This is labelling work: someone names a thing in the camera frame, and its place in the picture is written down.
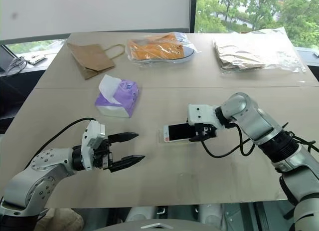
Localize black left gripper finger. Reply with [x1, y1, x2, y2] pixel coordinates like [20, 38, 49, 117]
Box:
[107, 132, 139, 145]
[109, 154, 146, 173]

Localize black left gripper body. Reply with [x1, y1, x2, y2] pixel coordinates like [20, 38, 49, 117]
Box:
[93, 138, 116, 170]

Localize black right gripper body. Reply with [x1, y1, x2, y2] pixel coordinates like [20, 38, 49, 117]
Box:
[193, 123, 218, 142]

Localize white smartphone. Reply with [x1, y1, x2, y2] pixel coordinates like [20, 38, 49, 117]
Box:
[163, 122, 198, 143]

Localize paper bags in clear plastic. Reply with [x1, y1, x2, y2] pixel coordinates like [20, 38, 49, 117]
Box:
[211, 26, 308, 74]

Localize purple tissue pack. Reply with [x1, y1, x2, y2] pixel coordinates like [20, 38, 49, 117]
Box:
[94, 74, 140, 119]

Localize beige rounded cushion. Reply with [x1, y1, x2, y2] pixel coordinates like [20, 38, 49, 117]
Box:
[34, 207, 85, 231]

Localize orange sneaker in plastic bag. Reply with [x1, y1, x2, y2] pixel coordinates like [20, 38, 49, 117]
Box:
[126, 32, 202, 65]

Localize small white electronic board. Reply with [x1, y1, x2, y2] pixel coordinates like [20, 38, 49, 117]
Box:
[27, 53, 47, 65]

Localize white roller blind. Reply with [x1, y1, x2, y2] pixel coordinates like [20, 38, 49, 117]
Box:
[0, 0, 190, 41]

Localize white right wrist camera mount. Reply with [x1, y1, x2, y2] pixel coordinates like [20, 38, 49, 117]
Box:
[187, 104, 226, 130]

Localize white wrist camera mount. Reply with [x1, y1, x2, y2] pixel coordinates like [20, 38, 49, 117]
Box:
[80, 120, 107, 171]
[187, 104, 226, 130]

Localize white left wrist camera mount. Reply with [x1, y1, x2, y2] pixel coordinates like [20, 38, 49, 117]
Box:
[80, 120, 107, 171]

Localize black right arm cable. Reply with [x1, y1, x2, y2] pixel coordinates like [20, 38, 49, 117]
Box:
[200, 123, 257, 158]

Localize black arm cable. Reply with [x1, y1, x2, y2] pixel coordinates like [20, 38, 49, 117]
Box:
[26, 117, 96, 168]
[200, 123, 257, 158]

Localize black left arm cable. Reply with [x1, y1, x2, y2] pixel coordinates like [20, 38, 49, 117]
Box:
[26, 117, 96, 168]

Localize brown paper bag with handle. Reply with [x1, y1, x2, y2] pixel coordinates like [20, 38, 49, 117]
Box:
[66, 42, 126, 80]

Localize dark window frame post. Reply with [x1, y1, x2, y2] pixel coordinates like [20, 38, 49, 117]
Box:
[188, 0, 198, 34]

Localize grey coiled cable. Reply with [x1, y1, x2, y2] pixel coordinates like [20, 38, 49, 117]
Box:
[4, 55, 28, 77]

